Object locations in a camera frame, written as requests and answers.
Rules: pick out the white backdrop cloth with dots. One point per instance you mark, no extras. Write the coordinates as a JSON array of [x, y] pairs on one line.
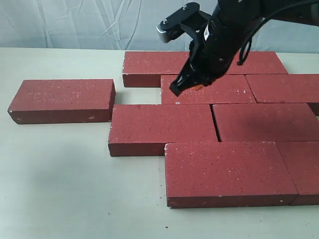
[[87, 24]]

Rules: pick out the red brick under tilted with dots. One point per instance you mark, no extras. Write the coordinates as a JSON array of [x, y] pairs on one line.
[[266, 122]]

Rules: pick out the red brick with white chip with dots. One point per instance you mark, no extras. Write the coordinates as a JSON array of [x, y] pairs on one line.
[[230, 89]]

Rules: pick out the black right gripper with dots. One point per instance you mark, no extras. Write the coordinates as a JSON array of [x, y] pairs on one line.
[[211, 54]]

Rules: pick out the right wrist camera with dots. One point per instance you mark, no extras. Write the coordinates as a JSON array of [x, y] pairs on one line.
[[188, 19]]

